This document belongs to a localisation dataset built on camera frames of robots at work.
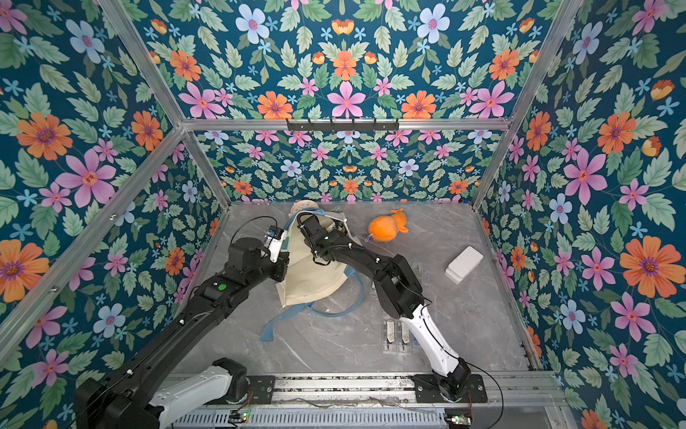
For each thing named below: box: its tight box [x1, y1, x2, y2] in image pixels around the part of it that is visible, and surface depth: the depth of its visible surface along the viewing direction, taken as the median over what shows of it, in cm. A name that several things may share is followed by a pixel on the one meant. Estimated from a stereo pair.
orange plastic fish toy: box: [368, 208, 410, 243], surface depth 104 cm
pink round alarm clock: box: [288, 199, 319, 219], surface depth 118 cm
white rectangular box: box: [444, 245, 485, 286], surface depth 98 cm
